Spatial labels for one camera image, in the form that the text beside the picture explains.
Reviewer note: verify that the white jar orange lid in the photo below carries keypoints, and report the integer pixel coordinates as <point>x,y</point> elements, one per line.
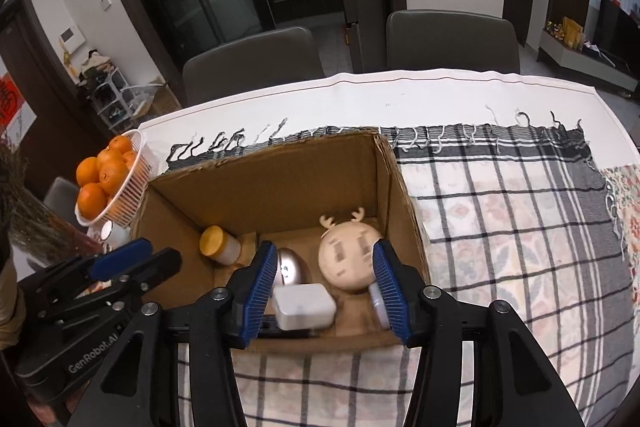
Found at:
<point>220,246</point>

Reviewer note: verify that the grey chair right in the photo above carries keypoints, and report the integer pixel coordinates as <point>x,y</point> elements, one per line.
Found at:
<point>430,39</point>

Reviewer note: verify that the white square charger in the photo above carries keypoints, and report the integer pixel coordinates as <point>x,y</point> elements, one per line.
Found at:
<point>303,306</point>

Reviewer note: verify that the small white cylinder device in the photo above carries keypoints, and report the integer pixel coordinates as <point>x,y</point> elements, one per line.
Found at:
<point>113,235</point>

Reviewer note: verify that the black television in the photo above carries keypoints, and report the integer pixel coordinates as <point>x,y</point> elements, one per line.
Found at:
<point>617,36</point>

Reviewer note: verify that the red fu calendar poster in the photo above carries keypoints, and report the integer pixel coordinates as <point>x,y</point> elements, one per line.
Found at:
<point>17,117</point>

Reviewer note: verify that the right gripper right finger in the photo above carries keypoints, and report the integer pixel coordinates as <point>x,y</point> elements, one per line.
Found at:
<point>515,384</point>

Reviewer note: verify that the grey chair left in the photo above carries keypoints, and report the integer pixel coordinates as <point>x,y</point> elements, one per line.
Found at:
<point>259,61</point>

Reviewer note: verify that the grey plaid cloth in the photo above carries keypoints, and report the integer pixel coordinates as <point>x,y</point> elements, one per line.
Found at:
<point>521,214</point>

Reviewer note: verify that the white fruit basket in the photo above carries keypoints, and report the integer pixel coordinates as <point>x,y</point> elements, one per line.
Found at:
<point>123,206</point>

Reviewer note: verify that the beige deer doll head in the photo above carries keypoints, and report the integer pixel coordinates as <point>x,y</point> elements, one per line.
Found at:
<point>346,250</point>

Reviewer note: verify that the patterned floral table mat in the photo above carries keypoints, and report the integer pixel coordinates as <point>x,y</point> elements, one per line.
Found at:
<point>623,184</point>

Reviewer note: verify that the orange back right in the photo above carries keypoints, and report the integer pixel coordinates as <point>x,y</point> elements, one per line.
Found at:
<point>87,171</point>

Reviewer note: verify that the white tv cabinet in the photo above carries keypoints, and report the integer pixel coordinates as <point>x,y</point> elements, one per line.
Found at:
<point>578,62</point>

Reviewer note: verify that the brown cardboard box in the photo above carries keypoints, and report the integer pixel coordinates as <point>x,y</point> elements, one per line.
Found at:
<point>278,194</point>

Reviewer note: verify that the silver oval metal case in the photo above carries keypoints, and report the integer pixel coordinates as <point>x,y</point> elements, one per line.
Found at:
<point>291,269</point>

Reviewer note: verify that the orange front left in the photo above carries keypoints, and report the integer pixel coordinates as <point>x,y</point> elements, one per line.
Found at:
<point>91,201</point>

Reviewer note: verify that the grey chair near vase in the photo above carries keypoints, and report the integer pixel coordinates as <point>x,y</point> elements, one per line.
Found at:
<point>61,199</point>

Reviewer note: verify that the white shoe rack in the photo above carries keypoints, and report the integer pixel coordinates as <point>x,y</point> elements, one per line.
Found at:
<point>111,97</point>

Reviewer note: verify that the round blue white tin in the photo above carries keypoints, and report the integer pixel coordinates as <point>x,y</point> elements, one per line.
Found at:
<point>378,305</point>

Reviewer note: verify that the dried purple flowers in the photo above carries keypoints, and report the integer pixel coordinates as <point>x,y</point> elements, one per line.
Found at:
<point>29,224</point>

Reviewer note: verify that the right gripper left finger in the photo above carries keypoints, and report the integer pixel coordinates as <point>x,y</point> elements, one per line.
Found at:
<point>137,383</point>

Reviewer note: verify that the orange low small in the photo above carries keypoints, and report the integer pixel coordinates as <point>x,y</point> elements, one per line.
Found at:
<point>121,144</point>

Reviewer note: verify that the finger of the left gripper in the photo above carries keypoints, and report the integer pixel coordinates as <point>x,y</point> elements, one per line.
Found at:
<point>80,272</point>
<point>128,289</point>

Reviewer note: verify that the orange front right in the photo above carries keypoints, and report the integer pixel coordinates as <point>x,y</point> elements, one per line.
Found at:
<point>112,175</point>

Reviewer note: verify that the orange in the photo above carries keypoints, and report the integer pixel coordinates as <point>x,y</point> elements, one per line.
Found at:
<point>112,175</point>
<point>91,201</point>
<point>87,171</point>

